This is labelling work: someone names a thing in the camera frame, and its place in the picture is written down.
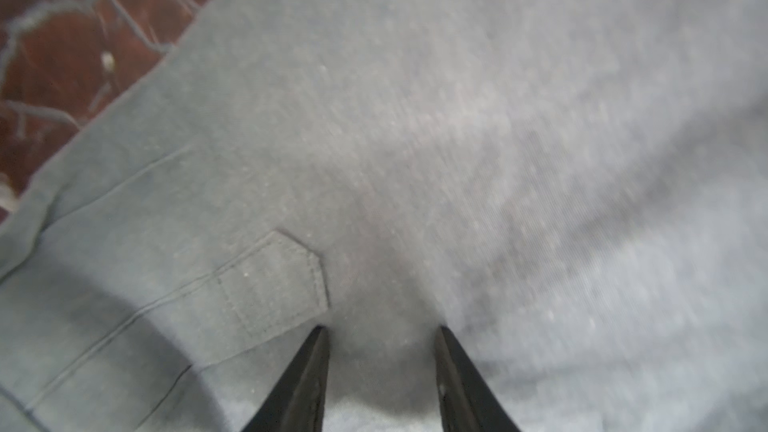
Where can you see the grey long sleeve shirt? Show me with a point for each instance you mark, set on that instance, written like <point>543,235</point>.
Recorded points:
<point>576,188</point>

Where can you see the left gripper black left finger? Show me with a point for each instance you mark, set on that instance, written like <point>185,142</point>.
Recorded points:
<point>296,403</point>

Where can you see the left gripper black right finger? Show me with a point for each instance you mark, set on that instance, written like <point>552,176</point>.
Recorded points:
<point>466,402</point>

